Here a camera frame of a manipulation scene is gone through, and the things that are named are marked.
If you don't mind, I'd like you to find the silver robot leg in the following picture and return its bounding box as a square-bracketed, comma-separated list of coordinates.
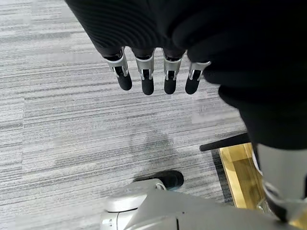
[99, 178, 290, 230]

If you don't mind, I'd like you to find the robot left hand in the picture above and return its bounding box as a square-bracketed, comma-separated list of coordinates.
[64, 0, 307, 228]

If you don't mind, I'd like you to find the black shoe rack frame bar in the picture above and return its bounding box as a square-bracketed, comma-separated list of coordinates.
[199, 132, 251, 152]

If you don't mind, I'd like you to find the dark robot foot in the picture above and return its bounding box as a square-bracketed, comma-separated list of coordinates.
[133, 170, 185, 192]

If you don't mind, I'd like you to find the wooden shoe rack shelf board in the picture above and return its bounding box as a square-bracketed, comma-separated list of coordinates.
[218, 142, 307, 230]

